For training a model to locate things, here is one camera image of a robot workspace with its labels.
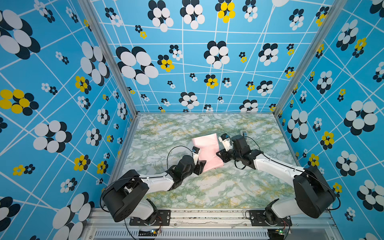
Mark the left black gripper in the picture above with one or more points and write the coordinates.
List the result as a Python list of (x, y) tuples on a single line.
[(200, 168)]

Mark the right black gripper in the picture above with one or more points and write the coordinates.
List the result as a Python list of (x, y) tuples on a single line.
[(223, 157)]

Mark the purple wrapping paper sheet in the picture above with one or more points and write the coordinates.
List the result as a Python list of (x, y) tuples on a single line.
[(209, 146)]

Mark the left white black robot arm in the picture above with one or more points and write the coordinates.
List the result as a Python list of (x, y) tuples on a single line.
[(126, 197)]

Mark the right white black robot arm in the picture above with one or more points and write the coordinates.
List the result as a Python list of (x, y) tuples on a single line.
[(313, 195)]

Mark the white tape dispenser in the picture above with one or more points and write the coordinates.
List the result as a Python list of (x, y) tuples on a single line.
[(244, 133)]

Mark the left green circuit board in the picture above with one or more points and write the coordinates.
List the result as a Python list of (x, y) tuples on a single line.
[(150, 233)]

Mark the green circuit board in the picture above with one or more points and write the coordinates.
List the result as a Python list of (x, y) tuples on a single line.
[(150, 233), (276, 234)]

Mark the right green circuit board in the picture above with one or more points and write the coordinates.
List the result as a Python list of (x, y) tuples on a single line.
[(276, 234)]

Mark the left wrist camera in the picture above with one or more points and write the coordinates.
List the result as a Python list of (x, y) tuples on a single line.
[(195, 152)]

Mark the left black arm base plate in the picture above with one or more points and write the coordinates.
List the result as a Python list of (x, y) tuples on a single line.
[(157, 219)]

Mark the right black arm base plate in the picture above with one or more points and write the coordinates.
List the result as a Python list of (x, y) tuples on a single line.
[(258, 219)]

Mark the aluminium front rail frame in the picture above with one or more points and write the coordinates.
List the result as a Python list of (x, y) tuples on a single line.
[(210, 224)]

